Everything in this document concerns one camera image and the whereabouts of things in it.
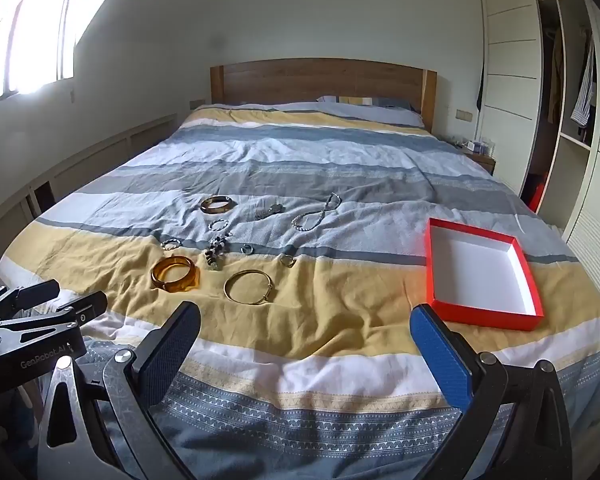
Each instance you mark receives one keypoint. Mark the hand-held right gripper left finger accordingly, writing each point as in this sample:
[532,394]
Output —
[170,350]

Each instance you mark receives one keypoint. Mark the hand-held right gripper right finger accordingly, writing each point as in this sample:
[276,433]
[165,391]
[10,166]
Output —
[440,355]

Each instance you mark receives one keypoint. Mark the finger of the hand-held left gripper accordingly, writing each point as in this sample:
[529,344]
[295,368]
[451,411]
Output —
[85,306]
[35,294]

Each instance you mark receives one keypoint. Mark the amber resin bangle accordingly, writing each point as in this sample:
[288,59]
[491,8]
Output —
[190,280]

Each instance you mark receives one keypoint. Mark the thin gold bangle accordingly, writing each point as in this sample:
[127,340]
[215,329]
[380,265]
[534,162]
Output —
[226,287]

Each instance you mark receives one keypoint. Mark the red cardboard box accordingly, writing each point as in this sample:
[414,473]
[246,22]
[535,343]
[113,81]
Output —
[480,275]

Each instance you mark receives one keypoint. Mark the brown glossy bangle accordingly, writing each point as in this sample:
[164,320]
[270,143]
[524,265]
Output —
[205,205]

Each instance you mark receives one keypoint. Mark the metal wristwatch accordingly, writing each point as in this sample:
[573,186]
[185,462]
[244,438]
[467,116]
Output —
[275,207]

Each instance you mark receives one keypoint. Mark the red object in wardrobe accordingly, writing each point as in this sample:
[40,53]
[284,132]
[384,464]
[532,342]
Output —
[539,192]

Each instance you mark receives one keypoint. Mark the wooden nightstand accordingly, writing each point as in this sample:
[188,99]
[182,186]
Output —
[482,162]

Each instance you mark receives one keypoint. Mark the striped duvet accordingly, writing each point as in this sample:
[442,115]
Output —
[330,160]

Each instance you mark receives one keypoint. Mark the grey striped pillow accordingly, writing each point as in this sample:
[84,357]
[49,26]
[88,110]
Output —
[380,110]

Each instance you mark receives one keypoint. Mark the window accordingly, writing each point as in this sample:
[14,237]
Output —
[30,35]

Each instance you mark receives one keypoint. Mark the wooden headboard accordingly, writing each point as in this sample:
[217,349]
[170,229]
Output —
[320,80]

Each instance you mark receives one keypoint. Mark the striped hanging shirt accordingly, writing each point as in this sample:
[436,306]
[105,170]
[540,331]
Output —
[582,90]

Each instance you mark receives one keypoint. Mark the brown hanging garment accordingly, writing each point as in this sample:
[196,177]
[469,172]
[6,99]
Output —
[556,75]

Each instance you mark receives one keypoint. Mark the white wardrobe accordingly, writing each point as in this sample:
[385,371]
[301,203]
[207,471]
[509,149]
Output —
[510,35]

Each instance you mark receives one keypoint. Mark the wall socket plate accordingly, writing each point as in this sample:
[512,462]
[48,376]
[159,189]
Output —
[463,115]
[197,104]

